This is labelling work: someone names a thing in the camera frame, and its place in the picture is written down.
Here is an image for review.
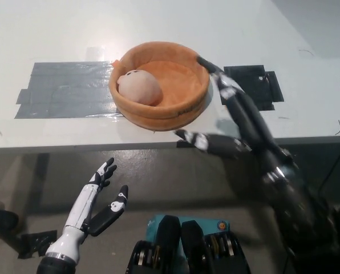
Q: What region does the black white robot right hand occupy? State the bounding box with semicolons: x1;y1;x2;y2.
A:
173;55;296;180

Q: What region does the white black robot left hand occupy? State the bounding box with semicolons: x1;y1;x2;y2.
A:
45;158;129;264

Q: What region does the pale pink plush dumpling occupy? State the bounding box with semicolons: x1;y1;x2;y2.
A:
116;69;163;106

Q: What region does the black teal robot torso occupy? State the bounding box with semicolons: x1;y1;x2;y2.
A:
126;215;251;274

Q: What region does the large black tape patch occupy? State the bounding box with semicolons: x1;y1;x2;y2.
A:
218;65;285;112

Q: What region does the grey table leg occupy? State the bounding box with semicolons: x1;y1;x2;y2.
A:
33;153;51;216

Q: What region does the crumpled black floor tape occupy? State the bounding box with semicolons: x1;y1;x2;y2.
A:
17;229;58;260

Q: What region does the black shoe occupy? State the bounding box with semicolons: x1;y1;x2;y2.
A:
0;209;20;238

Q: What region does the orange plush round basket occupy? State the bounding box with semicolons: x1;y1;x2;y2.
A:
109;41;211;132

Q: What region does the grey duct tape patch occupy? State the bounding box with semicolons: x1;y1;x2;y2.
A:
14;61;124;120

